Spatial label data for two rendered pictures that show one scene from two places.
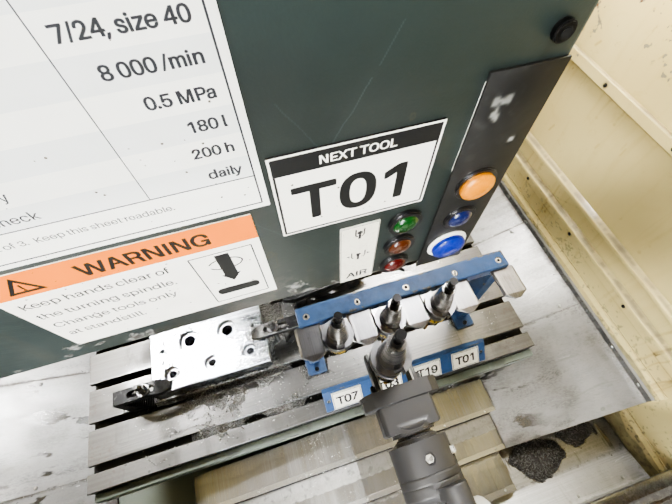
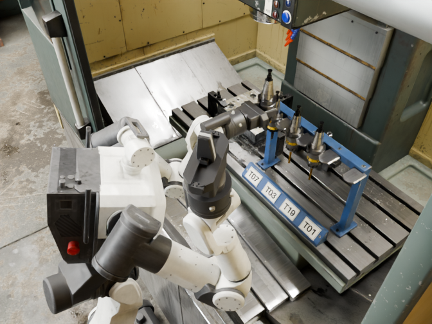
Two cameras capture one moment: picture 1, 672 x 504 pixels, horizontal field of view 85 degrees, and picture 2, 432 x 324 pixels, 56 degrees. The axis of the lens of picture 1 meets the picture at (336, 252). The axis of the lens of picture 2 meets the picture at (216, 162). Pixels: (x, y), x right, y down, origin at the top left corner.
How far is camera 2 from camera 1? 1.19 m
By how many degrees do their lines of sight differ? 45
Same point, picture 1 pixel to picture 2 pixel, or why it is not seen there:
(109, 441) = (193, 107)
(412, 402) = (252, 111)
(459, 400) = (287, 270)
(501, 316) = (358, 255)
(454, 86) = not seen: outside the picture
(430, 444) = (238, 112)
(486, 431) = (274, 295)
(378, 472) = not seen: hidden behind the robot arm
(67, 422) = not seen: hidden behind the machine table
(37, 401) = (197, 95)
